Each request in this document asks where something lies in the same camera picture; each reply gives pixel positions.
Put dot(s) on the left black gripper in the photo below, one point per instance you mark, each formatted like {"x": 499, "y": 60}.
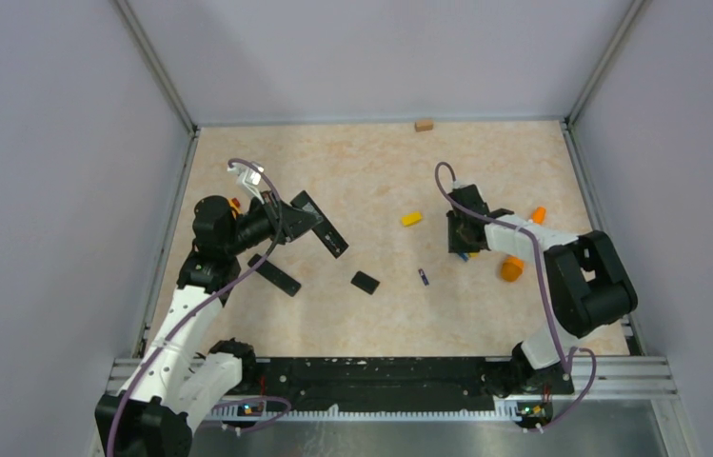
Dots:
{"x": 295, "y": 223}

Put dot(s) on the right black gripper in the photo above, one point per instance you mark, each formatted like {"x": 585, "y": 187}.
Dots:
{"x": 455, "y": 245}

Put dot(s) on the black remote control with buttons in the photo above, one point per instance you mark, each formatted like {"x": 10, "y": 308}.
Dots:
{"x": 325, "y": 231}

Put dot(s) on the black battery cover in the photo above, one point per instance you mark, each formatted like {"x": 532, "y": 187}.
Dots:
{"x": 364, "y": 282}

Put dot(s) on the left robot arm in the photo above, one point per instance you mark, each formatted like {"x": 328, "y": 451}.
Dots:
{"x": 158, "y": 409}

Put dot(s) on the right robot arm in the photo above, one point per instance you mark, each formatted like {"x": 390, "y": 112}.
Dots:
{"x": 582, "y": 282}

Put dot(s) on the orange toy microphone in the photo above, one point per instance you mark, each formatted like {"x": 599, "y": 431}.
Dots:
{"x": 513, "y": 267}

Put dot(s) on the yellow block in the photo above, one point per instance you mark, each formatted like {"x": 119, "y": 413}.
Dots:
{"x": 412, "y": 219}

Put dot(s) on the purple blue battery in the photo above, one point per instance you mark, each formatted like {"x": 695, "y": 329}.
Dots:
{"x": 423, "y": 276}

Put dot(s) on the brown wooden block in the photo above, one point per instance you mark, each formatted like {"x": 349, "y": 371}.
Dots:
{"x": 423, "y": 125}

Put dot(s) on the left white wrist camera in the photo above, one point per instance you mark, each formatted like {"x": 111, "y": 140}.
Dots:
{"x": 248, "y": 177}

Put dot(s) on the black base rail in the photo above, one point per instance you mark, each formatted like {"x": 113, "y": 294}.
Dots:
{"x": 374, "y": 384}

